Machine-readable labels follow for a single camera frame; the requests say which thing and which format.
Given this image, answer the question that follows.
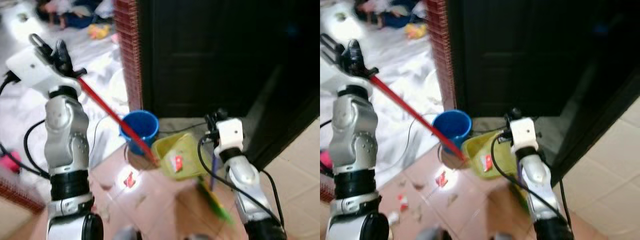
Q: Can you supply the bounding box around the yellow toy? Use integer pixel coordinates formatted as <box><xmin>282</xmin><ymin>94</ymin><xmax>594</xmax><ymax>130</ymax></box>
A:
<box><xmin>88</xmin><ymin>24</ymin><xmax>111</xmax><ymax>40</ymax></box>
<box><xmin>405</xmin><ymin>23</ymin><xmax>427</xmax><ymax>40</ymax></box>

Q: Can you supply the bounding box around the green broom with purple handle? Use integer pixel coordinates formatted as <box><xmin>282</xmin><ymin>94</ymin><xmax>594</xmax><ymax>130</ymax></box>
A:
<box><xmin>196</xmin><ymin>152</ymin><xmax>236</xmax><ymax>227</ymax></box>

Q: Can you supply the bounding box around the blue plastic bucket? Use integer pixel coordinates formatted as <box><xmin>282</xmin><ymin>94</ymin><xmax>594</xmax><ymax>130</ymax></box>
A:
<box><xmin>119</xmin><ymin>110</ymin><xmax>160</xmax><ymax>157</ymax></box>
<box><xmin>432</xmin><ymin>109</ymin><xmax>472</xmax><ymax>155</ymax></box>

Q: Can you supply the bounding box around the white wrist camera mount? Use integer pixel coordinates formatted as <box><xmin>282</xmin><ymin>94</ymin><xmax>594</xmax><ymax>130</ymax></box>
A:
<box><xmin>320</xmin><ymin>59</ymin><xmax>375</xmax><ymax>97</ymax></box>
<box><xmin>216</xmin><ymin>118</ymin><xmax>245</xmax><ymax>154</ymax></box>
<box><xmin>509</xmin><ymin>117</ymin><xmax>538</xmax><ymax>153</ymax></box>
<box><xmin>6</xmin><ymin>46</ymin><xmax>82</xmax><ymax>99</ymax></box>

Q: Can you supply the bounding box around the dark wooden door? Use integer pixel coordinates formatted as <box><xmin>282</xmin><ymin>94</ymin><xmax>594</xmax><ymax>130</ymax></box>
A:
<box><xmin>447</xmin><ymin>0</ymin><xmax>640</xmax><ymax>186</ymax></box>
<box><xmin>136</xmin><ymin>0</ymin><xmax>321</xmax><ymax>172</ymax></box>

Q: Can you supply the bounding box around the yellow-green dustpan with red handle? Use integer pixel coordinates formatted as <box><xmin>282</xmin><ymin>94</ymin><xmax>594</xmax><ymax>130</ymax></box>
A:
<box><xmin>77</xmin><ymin>76</ymin><xmax>211</xmax><ymax>181</ymax></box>
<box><xmin>370</xmin><ymin>74</ymin><xmax>518</xmax><ymax>180</ymax></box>

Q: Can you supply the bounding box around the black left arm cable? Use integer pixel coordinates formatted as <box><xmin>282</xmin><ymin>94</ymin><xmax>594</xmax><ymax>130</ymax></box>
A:
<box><xmin>0</xmin><ymin>70</ymin><xmax>51</xmax><ymax>180</ymax></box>
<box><xmin>320</xmin><ymin>118</ymin><xmax>335</xmax><ymax>177</ymax></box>

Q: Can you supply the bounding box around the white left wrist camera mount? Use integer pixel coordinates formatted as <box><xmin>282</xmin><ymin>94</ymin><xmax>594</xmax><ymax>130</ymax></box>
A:
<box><xmin>320</xmin><ymin>59</ymin><xmax>375</xmax><ymax>97</ymax></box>
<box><xmin>6</xmin><ymin>46</ymin><xmax>82</xmax><ymax>99</ymax></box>

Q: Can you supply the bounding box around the sitting person in blue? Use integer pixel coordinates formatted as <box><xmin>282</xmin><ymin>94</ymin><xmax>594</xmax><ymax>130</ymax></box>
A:
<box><xmin>37</xmin><ymin>0</ymin><xmax>116</xmax><ymax>29</ymax></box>
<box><xmin>355</xmin><ymin>0</ymin><xmax>428</xmax><ymax>29</ymax></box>

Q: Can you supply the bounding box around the grey robot left foot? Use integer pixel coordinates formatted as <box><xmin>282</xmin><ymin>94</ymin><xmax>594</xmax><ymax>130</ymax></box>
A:
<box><xmin>415</xmin><ymin>227</ymin><xmax>443</xmax><ymax>240</ymax></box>
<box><xmin>114</xmin><ymin>226</ymin><xmax>142</xmax><ymax>240</ymax></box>

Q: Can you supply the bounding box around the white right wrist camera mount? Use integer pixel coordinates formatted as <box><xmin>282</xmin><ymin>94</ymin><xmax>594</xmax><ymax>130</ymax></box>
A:
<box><xmin>509</xmin><ymin>117</ymin><xmax>538</xmax><ymax>153</ymax></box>
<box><xmin>216</xmin><ymin>118</ymin><xmax>245</xmax><ymax>154</ymax></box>

